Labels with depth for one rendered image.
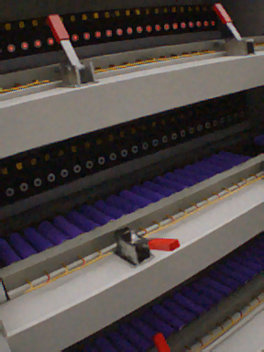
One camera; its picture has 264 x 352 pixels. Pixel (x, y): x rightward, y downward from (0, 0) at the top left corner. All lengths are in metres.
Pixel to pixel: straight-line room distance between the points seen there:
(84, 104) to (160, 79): 0.10
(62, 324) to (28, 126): 0.19
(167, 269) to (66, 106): 0.20
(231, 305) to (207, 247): 0.15
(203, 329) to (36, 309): 0.26
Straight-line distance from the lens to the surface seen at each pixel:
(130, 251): 0.39
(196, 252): 0.43
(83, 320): 0.37
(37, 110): 0.35
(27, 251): 0.42
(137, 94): 0.41
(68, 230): 0.45
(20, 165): 0.50
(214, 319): 0.56
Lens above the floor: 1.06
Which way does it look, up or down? 5 degrees down
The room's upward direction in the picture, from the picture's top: 18 degrees counter-clockwise
